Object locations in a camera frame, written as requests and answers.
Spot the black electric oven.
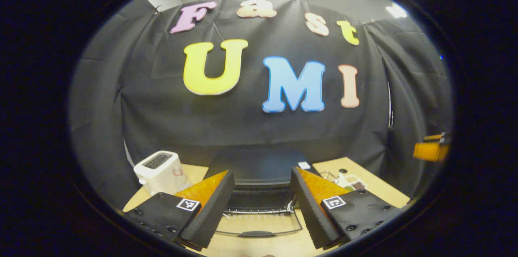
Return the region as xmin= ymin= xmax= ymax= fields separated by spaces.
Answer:
xmin=206 ymin=145 xmax=321 ymax=238

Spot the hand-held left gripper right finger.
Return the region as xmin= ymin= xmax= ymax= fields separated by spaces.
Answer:
xmin=290 ymin=167 xmax=401 ymax=250

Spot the white toaster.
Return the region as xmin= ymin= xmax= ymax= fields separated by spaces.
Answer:
xmin=133 ymin=150 xmax=193 ymax=196

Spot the ceiling light panel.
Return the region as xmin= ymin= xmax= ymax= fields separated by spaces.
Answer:
xmin=386 ymin=3 xmax=408 ymax=19

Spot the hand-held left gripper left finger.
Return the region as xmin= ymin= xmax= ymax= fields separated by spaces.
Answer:
xmin=123 ymin=169 xmax=236 ymax=249

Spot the small wire basket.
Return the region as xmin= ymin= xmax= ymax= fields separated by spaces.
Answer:
xmin=320 ymin=171 xmax=341 ymax=185

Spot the white divided plate of beans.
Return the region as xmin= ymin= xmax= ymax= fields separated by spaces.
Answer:
xmin=335 ymin=172 xmax=367 ymax=191

